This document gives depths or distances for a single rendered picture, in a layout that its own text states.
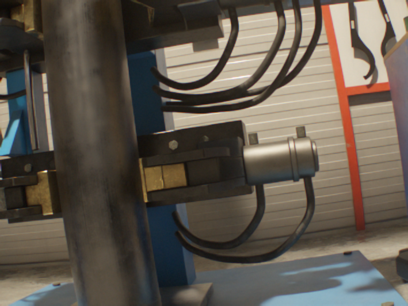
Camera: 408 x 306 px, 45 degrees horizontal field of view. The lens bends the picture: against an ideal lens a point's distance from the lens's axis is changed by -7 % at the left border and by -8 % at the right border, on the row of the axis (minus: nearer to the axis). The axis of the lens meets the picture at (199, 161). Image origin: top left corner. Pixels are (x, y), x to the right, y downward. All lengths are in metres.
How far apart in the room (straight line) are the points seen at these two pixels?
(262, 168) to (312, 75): 2.03
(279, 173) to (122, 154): 0.38
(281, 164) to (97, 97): 0.47
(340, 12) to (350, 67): 0.36
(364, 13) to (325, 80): 0.52
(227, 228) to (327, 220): 0.63
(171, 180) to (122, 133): 0.19
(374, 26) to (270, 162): 2.19
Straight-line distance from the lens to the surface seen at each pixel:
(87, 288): 1.26
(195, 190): 1.09
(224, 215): 3.25
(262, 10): 1.85
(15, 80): 1.65
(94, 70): 1.24
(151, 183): 1.12
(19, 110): 1.62
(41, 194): 1.29
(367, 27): 3.35
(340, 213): 3.25
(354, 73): 3.27
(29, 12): 1.37
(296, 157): 1.28
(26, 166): 1.57
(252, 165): 1.29
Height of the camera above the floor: 0.47
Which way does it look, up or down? 2 degrees up
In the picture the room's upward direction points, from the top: 8 degrees counter-clockwise
